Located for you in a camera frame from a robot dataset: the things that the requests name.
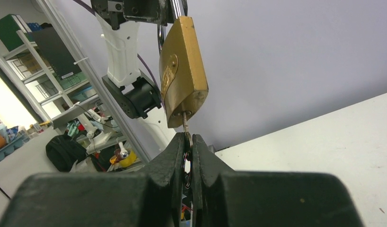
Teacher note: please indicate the metal shelf rack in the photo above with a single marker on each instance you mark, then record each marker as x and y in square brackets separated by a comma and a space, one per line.
[41, 67]

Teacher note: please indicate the black bag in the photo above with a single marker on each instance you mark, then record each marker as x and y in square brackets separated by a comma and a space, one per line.
[63, 152]

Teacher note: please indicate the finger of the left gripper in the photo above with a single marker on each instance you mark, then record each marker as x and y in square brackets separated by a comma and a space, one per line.
[148, 11]

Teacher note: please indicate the silver key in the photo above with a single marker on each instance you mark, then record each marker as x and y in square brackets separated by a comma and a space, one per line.
[188, 153]

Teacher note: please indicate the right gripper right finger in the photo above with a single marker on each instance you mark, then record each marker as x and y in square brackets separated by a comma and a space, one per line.
[224, 197]

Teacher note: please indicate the aluminium frame post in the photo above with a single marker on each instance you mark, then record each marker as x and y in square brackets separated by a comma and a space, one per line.
[80, 32]

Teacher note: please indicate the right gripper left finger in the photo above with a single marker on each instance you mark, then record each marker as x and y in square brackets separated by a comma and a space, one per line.
[149, 197]

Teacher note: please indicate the brass padlock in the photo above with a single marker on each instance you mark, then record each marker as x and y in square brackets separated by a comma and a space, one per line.
[184, 86]

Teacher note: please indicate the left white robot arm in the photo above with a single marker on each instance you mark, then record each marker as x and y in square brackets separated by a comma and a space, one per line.
[134, 92]

